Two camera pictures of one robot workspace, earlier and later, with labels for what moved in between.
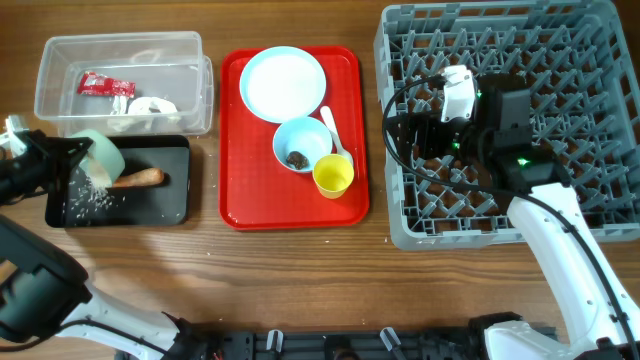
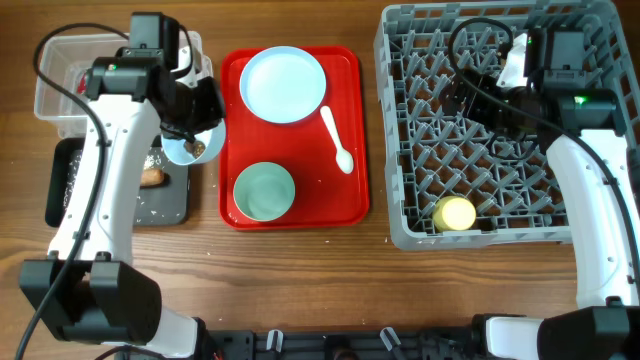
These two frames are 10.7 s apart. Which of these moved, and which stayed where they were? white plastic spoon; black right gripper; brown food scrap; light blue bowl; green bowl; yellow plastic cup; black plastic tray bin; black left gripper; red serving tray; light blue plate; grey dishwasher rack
Moved: green bowl; brown food scrap; black right gripper; black left gripper; yellow plastic cup; light blue bowl
Stayed: white plastic spoon; black plastic tray bin; red serving tray; light blue plate; grey dishwasher rack
